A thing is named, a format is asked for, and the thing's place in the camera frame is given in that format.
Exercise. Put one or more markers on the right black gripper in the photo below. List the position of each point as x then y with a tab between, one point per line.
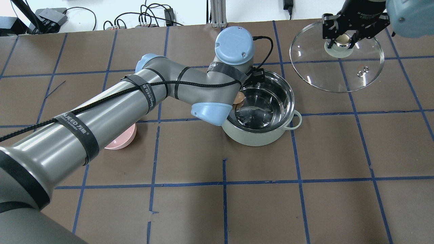
363	14

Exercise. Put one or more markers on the glass pot lid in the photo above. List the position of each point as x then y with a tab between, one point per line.
336	66

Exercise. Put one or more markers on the brown egg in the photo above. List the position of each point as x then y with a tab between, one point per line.
239	98

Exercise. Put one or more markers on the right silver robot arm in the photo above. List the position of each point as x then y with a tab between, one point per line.
409	18

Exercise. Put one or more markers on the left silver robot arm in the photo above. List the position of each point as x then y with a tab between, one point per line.
33	167

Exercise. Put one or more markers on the pale green cooking pot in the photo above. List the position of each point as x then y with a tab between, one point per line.
267	111

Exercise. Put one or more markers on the black power adapter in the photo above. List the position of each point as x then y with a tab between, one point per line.
169	16

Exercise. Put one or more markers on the pink plastic bowl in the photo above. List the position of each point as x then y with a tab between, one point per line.
124	139

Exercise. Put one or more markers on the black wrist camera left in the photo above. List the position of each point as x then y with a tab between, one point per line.
256	77

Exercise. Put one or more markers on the aluminium frame post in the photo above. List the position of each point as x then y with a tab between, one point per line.
218	13

